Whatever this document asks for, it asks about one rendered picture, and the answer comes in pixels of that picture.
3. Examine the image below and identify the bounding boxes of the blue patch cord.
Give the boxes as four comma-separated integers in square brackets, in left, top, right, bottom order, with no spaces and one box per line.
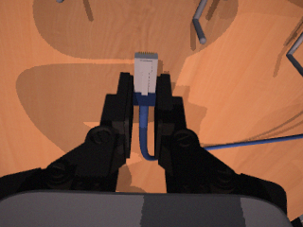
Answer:
[139,106,303,161]

